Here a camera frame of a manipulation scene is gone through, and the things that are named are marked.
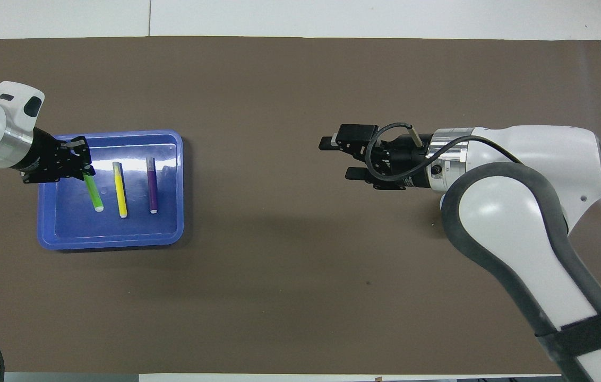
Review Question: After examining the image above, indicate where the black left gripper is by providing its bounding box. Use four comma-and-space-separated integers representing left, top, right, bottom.
19, 127, 96, 185

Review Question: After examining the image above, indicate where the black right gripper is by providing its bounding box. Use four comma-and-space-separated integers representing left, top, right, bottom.
319, 124, 434, 192

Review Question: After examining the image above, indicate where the green pen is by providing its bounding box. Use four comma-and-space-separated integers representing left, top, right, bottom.
83, 171, 105, 213

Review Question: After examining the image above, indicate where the yellow pen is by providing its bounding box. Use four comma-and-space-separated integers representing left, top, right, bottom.
113, 161, 128, 219

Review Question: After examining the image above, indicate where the purple pen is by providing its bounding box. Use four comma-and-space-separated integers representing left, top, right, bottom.
146, 157, 159, 215

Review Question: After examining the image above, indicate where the blue plastic tray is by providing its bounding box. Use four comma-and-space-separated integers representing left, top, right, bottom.
37, 129, 184, 251

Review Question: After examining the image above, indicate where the brown table mat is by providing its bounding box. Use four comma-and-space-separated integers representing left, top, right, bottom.
0, 36, 601, 375

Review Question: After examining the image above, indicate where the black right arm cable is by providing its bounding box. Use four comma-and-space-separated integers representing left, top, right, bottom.
365, 123, 524, 184

